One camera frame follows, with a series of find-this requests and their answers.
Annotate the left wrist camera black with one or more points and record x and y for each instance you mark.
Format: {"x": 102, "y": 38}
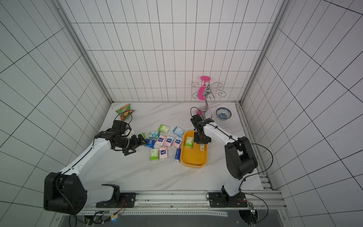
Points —
{"x": 121, "y": 127}

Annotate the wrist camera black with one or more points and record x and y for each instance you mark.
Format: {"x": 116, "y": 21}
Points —
{"x": 121, "y": 127}
{"x": 196, "y": 119}

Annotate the pink plastic cup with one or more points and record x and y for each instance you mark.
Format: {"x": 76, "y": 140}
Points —
{"x": 205, "y": 80}

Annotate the green tissue pack top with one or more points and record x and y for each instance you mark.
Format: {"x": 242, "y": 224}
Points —
{"x": 163, "y": 128}

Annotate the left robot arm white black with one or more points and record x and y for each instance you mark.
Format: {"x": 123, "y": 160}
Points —
{"x": 66, "y": 192}

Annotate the dark blue Tempo tissue pack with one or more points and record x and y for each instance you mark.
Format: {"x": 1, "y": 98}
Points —
{"x": 150, "y": 143}

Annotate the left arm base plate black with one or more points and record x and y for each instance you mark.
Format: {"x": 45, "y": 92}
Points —
{"x": 125, "y": 200}

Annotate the yellow plastic storage box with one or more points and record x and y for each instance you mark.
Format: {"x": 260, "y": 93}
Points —
{"x": 193, "y": 157}

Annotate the chrome cup holder stand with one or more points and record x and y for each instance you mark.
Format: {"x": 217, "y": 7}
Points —
{"x": 209, "y": 96}

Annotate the blue white ceramic bowl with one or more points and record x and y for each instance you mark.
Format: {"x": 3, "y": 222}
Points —
{"x": 223, "y": 113}

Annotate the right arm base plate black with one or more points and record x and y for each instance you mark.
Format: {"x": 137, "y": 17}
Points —
{"x": 222, "y": 200}

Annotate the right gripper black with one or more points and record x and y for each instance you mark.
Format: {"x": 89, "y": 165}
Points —
{"x": 203, "y": 137}

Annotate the pink tempo tissue pack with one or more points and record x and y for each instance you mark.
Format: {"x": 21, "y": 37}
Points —
{"x": 168, "y": 141}
{"x": 177, "y": 142}
{"x": 161, "y": 140}
{"x": 163, "y": 152}

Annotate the light blue tissue pack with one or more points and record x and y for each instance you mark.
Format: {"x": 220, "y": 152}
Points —
{"x": 178, "y": 131}

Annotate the green red snack bag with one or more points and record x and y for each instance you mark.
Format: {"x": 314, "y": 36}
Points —
{"x": 124, "y": 112}

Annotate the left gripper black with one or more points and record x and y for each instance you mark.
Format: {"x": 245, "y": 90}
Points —
{"x": 135, "y": 144}

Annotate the green tissue pack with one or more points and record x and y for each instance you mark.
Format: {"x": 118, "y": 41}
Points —
{"x": 189, "y": 142}
{"x": 163, "y": 128}
{"x": 154, "y": 154}

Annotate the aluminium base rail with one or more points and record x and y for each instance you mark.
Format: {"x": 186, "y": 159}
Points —
{"x": 187, "y": 203}

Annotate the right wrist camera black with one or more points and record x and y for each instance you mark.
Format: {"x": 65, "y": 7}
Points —
{"x": 196, "y": 119}

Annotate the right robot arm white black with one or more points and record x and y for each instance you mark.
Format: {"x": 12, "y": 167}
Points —
{"x": 240, "y": 161}

